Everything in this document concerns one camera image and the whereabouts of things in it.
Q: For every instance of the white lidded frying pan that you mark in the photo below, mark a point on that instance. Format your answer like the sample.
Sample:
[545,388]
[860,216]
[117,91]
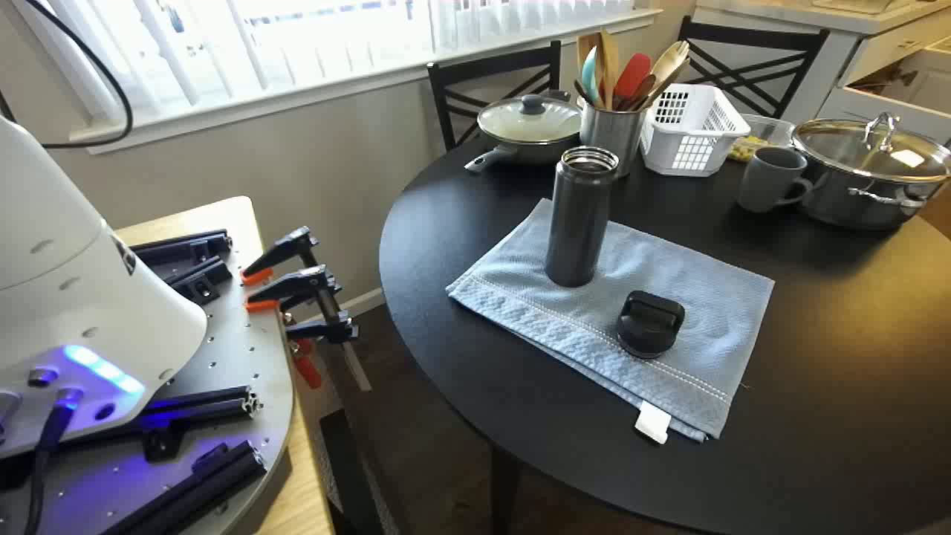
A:
[531,128]

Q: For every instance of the round black table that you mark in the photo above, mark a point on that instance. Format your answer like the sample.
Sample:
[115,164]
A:
[842,419]

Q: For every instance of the grey mug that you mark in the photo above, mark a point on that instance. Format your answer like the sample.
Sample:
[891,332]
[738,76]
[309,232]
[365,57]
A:
[771,179]

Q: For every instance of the black orange clamp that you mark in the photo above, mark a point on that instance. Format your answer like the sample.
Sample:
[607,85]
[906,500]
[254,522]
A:
[295,246]
[313,286]

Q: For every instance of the black bottle lid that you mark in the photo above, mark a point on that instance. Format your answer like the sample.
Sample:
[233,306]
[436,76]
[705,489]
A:
[649,326]

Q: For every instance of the light blue towel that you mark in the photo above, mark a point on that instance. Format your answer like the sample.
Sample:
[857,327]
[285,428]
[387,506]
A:
[695,381]

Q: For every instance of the steel utensil holder cup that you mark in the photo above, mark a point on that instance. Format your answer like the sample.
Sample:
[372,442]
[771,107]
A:
[615,128]

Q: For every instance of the red spatula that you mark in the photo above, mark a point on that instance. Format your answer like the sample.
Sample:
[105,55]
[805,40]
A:
[631,79]

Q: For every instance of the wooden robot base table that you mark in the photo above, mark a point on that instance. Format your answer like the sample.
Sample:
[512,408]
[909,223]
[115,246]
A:
[231,416]

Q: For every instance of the black chair near window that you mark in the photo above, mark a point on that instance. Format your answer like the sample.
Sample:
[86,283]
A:
[466,87]

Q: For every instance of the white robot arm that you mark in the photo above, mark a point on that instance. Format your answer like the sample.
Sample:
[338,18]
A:
[80,306]

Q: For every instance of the black orange clamp upper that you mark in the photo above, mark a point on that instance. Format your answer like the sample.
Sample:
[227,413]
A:
[295,246]

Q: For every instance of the dark steel bottle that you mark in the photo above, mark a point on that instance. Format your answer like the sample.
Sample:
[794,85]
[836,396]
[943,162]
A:
[580,210]

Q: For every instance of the black orange clamp lower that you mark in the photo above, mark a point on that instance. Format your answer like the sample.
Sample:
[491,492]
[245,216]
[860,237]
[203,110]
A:
[313,286]

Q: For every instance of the black chair by counter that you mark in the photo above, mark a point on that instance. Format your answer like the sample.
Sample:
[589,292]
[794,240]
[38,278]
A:
[759,69]

